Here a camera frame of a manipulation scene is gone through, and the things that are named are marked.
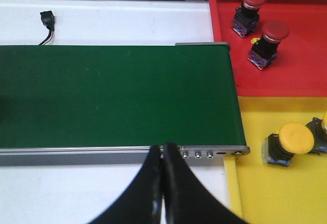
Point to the black sensor with cable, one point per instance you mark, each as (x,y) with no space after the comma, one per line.
(48,20)

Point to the yellow plastic tray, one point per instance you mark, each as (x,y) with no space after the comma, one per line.
(262,193)

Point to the aluminium conveyor frame rail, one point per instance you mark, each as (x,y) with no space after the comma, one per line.
(217,152)

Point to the red plastic tray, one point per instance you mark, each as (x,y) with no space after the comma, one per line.
(300,66)

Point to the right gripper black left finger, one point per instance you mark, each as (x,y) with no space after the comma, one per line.
(142,200)

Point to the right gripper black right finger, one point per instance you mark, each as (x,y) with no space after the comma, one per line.
(186,199)

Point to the yellow mushroom push button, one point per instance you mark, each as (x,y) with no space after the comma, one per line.
(318,128)
(279,148)

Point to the red mushroom push button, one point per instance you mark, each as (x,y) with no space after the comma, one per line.
(264,51)
(246,17)

